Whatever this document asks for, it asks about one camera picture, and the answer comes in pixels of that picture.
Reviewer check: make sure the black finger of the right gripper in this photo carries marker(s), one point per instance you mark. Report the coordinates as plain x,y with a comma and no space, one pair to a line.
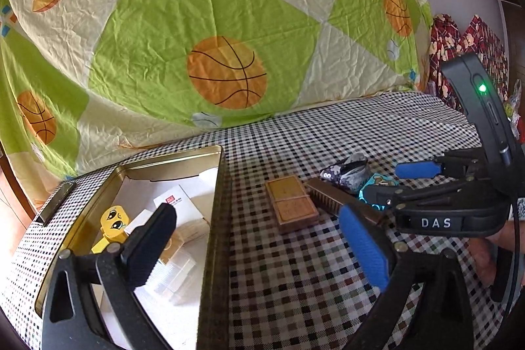
381,195

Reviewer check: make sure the gold metal storage tin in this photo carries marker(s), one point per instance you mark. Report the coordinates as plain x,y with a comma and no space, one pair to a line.
213,230

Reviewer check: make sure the copper embossed tin box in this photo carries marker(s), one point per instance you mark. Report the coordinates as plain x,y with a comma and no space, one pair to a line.
293,208

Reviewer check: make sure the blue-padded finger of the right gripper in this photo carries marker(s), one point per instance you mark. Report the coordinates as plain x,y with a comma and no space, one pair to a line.
425,169

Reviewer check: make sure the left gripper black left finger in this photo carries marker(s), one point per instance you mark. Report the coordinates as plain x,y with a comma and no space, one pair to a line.
71,317

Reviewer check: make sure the red floral cushion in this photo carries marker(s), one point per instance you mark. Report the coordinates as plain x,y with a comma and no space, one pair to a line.
447,43

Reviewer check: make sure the tin box lid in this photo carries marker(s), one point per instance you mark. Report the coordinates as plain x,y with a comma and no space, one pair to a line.
54,202

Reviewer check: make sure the black camera mount with LED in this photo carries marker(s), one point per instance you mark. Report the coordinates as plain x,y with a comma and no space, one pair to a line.
483,108

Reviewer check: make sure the brown rectangular bar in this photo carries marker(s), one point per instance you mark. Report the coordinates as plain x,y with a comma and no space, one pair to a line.
331,199

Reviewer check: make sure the blue bear toy cube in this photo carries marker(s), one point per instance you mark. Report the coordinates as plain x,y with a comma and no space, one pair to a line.
378,179

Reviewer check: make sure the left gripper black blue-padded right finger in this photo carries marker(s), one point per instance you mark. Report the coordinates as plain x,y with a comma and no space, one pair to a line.
443,314

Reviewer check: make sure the person's right hand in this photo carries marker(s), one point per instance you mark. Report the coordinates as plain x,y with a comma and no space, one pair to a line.
479,248

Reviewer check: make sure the checkered tablecloth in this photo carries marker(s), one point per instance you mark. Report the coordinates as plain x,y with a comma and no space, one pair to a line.
291,281

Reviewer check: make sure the white paper card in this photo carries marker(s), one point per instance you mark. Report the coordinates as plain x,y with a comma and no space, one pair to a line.
185,209

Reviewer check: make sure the green basketball quilt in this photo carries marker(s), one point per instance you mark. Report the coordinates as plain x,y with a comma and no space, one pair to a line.
87,83

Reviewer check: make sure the yellow face toy block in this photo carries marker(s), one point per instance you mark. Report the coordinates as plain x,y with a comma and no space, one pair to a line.
112,227

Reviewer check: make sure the plastic wrapped toy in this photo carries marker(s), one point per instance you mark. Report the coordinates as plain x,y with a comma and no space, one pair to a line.
511,107

